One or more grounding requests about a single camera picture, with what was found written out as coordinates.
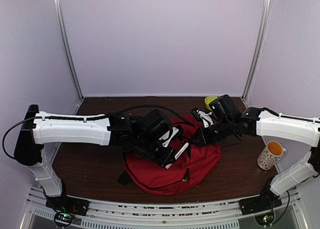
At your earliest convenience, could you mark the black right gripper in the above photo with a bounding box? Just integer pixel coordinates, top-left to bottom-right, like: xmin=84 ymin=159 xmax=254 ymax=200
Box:
xmin=189 ymin=117 xmax=234 ymax=148

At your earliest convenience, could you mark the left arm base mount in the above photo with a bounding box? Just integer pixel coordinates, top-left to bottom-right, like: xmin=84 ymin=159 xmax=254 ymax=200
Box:
xmin=43 ymin=183 xmax=90 ymax=216

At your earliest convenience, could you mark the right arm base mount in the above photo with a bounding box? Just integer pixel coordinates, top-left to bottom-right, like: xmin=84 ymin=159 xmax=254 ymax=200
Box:
xmin=239 ymin=184 xmax=282 ymax=216

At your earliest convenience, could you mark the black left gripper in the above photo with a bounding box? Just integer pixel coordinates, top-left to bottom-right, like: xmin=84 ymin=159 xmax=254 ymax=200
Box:
xmin=134 ymin=134 xmax=176 ymax=168

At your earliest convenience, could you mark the aluminium front rail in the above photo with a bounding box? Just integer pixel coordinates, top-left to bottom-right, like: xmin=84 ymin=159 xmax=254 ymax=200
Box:
xmin=17 ymin=186 xmax=312 ymax=229

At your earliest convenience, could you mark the aluminium corner post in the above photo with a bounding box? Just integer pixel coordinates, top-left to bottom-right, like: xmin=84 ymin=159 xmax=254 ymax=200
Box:
xmin=53 ymin=0 xmax=84 ymax=101
xmin=241 ymin=0 xmax=272 ymax=106

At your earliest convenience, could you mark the right aluminium corner post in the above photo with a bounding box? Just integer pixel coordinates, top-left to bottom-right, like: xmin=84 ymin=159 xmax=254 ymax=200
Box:
xmin=241 ymin=0 xmax=272 ymax=106

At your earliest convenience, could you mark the patterned mug orange inside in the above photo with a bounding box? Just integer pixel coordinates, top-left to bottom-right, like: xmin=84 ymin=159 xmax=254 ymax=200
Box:
xmin=257 ymin=140 xmax=287 ymax=171

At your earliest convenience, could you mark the pink capped white marker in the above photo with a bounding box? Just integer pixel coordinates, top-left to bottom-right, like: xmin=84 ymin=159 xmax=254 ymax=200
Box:
xmin=165 ymin=142 xmax=190 ymax=169

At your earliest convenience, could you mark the left aluminium corner post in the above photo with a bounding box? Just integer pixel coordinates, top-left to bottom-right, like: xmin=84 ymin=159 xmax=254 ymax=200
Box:
xmin=53 ymin=0 xmax=84 ymax=101

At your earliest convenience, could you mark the red student backpack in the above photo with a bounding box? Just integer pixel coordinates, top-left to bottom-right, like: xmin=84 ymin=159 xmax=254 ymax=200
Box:
xmin=117 ymin=114 xmax=223 ymax=196

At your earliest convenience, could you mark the yellow green plastic bowl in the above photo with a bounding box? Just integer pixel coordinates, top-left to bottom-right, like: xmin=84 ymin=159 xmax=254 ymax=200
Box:
xmin=204 ymin=96 xmax=218 ymax=111

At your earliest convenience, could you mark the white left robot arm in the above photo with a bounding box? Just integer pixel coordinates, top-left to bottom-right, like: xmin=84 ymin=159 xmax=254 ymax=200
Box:
xmin=5 ymin=104 xmax=179 ymax=211

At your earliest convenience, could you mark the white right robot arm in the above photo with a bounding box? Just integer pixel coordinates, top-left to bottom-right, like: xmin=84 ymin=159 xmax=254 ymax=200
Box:
xmin=192 ymin=94 xmax=320 ymax=210

